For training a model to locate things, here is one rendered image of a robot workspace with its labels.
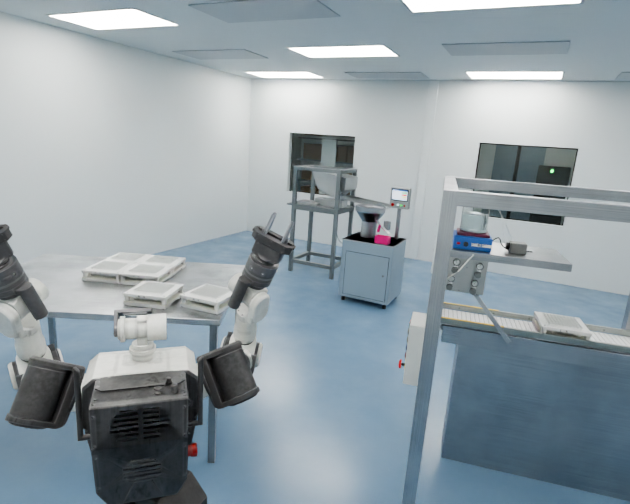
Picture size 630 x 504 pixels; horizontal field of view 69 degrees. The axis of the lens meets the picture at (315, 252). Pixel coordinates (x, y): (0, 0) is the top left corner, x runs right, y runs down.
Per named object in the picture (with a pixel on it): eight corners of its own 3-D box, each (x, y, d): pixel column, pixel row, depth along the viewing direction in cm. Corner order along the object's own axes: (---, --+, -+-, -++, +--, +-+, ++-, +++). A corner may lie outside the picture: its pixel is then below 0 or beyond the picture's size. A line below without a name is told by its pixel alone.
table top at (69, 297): (-73, 311, 235) (-74, 305, 235) (44, 258, 342) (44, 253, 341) (219, 326, 242) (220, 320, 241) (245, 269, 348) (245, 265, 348)
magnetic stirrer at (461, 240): (452, 248, 250) (454, 232, 247) (452, 241, 270) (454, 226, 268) (491, 253, 245) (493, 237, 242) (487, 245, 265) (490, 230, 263)
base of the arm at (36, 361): (65, 428, 113) (65, 434, 103) (7, 418, 108) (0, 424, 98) (87, 366, 118) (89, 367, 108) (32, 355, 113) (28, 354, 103)
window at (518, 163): (468, 215, 739) (479, 141, 712) (468, 215, 741) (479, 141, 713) (563, 226, 683) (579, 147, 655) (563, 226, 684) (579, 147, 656)
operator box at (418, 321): (402, 383, 189) (409, 325, 183) (405, 365, 205) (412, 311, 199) (417, 386, 188) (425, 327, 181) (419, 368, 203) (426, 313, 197)
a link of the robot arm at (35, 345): (46, 311, 127) (54, 351, 139) (3, 322, 121) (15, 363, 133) (56, 340, 121) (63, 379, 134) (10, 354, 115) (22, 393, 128)
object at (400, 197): (385, 238, 551) (390, 186, 536) (387, 237, 560) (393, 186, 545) (403, 241, 541) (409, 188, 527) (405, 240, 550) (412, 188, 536)
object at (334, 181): (267, 276, 625) (271, 165, 590) (302, 261, 719) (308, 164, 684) (365, 298, 566) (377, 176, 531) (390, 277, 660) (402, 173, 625)
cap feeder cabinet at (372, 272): (336, 299, 552) (341, 238, 534) (353, 288, 602) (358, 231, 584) (386, 311, 526) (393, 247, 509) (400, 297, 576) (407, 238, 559)
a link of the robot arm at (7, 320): (16, 281, 116) (25, 314, 124) (-14, 304, 109) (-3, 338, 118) (39, 291, 115) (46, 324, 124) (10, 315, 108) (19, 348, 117)
